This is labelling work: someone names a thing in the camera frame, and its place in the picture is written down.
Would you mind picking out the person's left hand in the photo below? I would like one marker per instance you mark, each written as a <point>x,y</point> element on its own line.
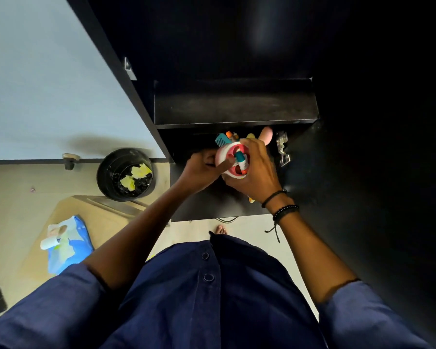
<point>200,172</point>

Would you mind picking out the person's right hand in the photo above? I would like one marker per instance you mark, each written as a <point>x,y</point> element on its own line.
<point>259,174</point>

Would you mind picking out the white tube with teal cap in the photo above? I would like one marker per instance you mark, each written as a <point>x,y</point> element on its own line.
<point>241,161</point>

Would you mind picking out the red cream jar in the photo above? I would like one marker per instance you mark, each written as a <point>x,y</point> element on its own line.
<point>225,152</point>

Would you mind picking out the teal comb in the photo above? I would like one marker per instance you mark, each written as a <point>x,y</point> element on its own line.
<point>222,140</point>

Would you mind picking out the yellow makeup sponge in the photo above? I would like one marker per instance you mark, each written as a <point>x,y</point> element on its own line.
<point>250,135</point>

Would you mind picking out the pink makeup sponge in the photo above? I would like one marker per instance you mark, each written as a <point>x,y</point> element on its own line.
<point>266,134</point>

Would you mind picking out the orange lip balm stick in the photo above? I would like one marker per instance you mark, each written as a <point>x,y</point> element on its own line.
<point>229,134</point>

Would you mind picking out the person's right forearm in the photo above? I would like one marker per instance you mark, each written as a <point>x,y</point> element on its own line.
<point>312,258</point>

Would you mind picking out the person's left forearm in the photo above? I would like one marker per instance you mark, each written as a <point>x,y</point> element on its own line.
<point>138,243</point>

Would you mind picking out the person's right foot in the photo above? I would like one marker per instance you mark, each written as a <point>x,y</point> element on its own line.
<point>221,230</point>

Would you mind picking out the silver cabinet hinge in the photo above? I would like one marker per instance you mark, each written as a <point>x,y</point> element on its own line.
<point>282,149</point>

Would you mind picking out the crumpled yellow wipe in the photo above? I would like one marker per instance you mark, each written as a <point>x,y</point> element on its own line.
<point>128,183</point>
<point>141,171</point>

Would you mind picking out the black shelf board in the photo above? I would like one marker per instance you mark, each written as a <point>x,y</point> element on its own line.
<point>236,105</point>

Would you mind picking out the black waste bin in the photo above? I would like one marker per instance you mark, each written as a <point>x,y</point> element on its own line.
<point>110,170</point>

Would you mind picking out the black cabinet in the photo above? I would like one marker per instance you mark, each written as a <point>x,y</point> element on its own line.
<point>367,141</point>

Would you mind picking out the beige plastic stool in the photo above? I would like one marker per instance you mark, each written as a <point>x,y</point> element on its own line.
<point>94,221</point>

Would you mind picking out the round metal door knob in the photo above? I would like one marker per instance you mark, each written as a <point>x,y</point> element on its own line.
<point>71,161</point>

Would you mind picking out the navy blue shirt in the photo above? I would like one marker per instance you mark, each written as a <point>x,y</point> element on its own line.
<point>210,305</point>

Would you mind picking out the blue wipes packet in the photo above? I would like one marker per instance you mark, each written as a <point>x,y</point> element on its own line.
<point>76,250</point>

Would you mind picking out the small white roll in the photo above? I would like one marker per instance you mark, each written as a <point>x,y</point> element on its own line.
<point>49,243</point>

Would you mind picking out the white cabinet door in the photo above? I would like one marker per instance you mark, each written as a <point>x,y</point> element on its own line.
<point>51,87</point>

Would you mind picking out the silver door hinge bracket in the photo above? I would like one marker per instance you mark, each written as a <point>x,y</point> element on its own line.
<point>129,69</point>

